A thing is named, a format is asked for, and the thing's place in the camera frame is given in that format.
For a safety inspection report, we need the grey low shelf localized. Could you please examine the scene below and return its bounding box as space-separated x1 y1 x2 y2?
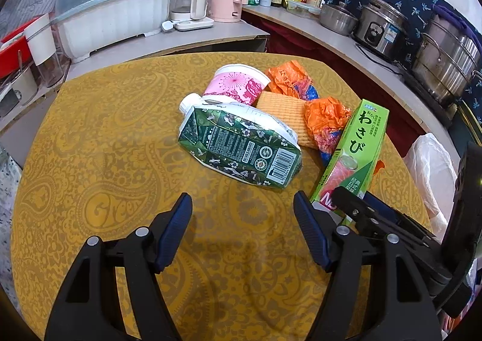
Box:
64 19 271 81

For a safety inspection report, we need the black induction cooktop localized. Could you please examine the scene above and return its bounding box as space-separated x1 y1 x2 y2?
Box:
401 70 458 128

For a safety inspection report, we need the black power cable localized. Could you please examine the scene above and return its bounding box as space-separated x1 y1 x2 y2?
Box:
356 43 405 80

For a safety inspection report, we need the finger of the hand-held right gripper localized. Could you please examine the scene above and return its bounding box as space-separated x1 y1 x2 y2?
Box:
330 186 427 252
362 191 430 240

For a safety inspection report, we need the orange wrapper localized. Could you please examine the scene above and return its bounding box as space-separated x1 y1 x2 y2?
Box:
265 61 320 100
304 97 385 176

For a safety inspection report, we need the large steel steamer pot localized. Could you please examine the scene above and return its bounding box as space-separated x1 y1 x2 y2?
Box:
410 13 482 108

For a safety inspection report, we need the white plastic bag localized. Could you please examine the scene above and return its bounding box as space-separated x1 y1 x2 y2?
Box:
405 133 462 244

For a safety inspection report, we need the red plastic basket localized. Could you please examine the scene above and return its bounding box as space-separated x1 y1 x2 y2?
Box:
0 16 42 78

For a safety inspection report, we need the green floral drink carton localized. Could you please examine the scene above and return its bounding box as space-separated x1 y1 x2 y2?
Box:
178 93 303 189

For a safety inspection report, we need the clear canister with white lid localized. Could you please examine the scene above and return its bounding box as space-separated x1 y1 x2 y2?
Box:
24 13 65 87

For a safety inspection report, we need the small steel pot with lid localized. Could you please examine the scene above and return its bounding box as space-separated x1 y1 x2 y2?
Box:
319 2 359 37

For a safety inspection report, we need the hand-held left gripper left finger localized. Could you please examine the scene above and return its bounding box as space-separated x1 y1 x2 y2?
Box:
44 192 193 341

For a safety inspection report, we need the grey counter board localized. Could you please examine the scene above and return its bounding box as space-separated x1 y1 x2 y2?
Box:
241 5 462 168

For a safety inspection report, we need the purple cloth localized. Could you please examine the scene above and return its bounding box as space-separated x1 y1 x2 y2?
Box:
432 5 482 59

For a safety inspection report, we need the green wasabi box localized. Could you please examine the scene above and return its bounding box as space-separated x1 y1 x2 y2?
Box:
309 99 390 229

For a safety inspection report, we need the white dish rack with cover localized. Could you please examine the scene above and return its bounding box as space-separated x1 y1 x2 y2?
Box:
55 0 174 63

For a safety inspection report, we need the steel rice cooker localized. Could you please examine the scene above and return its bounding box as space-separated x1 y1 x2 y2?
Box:
352 0 409 62

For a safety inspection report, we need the pink paper cup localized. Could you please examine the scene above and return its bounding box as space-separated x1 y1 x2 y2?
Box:
203 64 272 106

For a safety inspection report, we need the white plastic container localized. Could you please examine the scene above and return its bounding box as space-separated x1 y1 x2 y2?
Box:
0 66 40 117

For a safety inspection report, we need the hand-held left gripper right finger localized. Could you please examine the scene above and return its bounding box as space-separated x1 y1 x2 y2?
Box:
293 190 443 341

